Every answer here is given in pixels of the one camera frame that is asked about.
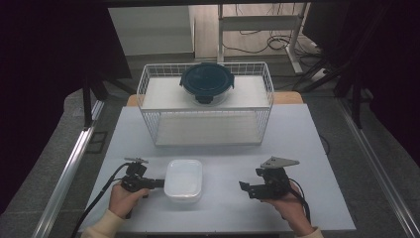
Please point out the person's right hand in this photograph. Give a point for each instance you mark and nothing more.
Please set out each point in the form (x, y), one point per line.
(292, 210)

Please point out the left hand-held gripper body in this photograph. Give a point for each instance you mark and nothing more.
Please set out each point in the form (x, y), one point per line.
(135, 178)

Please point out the white power strip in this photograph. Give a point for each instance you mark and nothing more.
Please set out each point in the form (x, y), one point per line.
(319, 74)

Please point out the aluminium rail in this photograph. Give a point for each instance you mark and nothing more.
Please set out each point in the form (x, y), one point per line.
(379, 165)
(67, 172)

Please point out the black metal stand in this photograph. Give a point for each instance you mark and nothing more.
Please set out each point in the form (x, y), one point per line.
(87, 105)
(355, 105)

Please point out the round container dark blue lid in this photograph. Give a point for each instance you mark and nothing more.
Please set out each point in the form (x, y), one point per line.
(206, 82)

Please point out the white rectangular plastic container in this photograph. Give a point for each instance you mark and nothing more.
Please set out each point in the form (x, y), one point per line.
(183, 180)

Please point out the grey cabinet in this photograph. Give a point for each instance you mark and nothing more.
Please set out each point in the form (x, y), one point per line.
(150, 29)

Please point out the wooden table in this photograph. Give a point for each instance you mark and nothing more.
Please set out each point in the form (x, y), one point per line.
(287, 98)

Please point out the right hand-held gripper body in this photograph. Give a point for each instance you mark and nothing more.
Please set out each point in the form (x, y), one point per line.
(274, 181)

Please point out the person's left hand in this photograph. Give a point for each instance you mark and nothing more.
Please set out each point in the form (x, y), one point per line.
(124, 200)

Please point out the black curtain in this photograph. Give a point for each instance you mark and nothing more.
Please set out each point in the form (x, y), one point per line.
(389, 66)
(49, 66)

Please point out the white metal desk frame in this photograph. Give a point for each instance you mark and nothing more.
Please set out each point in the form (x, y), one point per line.
(257, 22)

